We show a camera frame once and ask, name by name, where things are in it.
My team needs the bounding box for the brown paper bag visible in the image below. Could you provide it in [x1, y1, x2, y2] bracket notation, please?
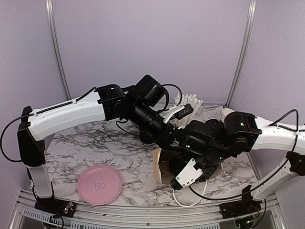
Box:
[152, 147, 232, 208]

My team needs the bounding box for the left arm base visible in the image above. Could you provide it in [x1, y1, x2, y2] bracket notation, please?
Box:
[34, 194, 76, 218]

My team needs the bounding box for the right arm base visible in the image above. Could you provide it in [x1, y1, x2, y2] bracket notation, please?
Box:
[219, 185, 262, 219]

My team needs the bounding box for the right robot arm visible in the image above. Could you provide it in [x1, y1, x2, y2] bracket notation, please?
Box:
[172, 109, 305, 214]

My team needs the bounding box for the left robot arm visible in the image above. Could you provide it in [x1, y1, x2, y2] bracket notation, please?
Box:
[2, 75, 176, 212]

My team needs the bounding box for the stack of black lids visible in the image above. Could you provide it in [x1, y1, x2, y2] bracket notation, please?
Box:
[139, 136, 154, 144]

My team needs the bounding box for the bundle of white straws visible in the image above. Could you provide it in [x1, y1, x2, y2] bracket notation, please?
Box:
[173, 92, 203, 127]

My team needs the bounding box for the stack of paper cups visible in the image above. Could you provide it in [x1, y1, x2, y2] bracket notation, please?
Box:
[220, 108, 234, 122]

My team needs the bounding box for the pink plate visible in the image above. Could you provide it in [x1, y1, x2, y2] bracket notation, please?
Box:
[77, 164, 123, 206]

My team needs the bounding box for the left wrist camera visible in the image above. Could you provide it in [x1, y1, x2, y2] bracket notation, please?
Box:
[163, 104, 193, 124]

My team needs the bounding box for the right aluminium frame post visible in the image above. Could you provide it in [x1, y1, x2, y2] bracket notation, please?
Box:
[225, 0, 257, 107]

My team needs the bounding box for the aluminium frame post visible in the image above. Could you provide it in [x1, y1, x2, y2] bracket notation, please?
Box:
[45, 0, 71, 100]
[225, 0, 257, 107]

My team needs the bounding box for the left aluminium frame post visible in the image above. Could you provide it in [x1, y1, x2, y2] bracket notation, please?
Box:
[45, 0, 71, 100]

